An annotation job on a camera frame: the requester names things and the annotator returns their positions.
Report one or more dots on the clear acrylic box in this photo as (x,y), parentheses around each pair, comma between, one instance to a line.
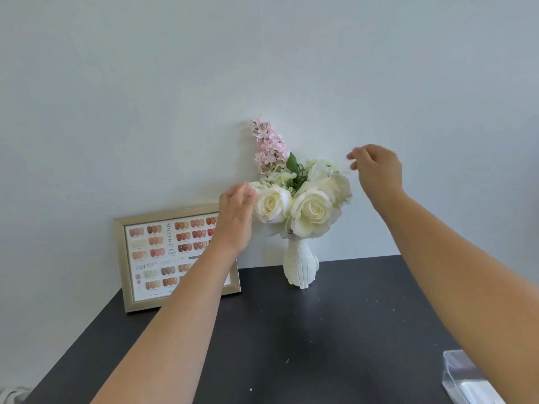
(465,380)

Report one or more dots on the person's right hand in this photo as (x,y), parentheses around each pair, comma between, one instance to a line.
(381,176)

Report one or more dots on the gold framed nail colour chart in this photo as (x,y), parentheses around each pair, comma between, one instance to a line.
(168,256)

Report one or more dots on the small white rose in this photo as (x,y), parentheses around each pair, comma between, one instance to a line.
(271,204)

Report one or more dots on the green leaves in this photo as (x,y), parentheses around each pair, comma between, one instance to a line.
(294,168)

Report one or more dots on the pink blossom sprig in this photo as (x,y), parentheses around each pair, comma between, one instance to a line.
(267,142)

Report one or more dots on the large white rose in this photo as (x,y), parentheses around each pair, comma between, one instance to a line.
(311,212)

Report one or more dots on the person's left hand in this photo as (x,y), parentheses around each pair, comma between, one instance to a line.
(235,222)

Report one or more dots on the person's right forearm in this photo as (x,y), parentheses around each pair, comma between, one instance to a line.
(463,281)

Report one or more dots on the white textured vase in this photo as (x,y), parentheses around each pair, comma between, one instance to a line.
(300,267)

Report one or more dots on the person's left fingers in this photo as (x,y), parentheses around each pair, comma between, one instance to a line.
(246,192)

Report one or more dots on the white open flower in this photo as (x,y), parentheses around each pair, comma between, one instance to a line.
(320,168)

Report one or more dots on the pale green hydrangea cluster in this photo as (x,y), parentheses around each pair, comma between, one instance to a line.
(280,177)

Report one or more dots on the person's right fingers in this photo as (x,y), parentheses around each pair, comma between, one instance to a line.
(356,157)

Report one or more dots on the half-hidden white rose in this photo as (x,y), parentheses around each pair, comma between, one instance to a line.
(339,188)

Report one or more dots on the person's left forearm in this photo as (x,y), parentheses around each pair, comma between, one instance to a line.
(177,323)

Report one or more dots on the white object at table edge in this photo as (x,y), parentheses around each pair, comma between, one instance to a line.
(14,395)

